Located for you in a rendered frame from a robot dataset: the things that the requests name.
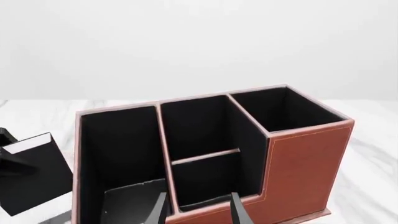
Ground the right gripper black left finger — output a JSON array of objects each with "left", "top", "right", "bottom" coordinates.
[{"left": 148, "top": 192, "right": 168, "bottom": 224}]

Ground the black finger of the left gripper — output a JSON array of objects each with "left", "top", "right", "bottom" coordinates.
[
  {"left": 0, "top": 127, "right": 16, "bottom": 147},
  {"left": 0, "top": 146, "right": 35, "bottom": 179}
]

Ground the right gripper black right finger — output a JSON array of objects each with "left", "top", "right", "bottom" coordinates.
[{"left": 230, "top": 192, "right": 255, "bottom": 224}]

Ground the red-brown desk caddy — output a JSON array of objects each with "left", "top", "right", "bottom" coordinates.
[{"left": 71, "top": 83, "right": 356, "bottom": 224}]

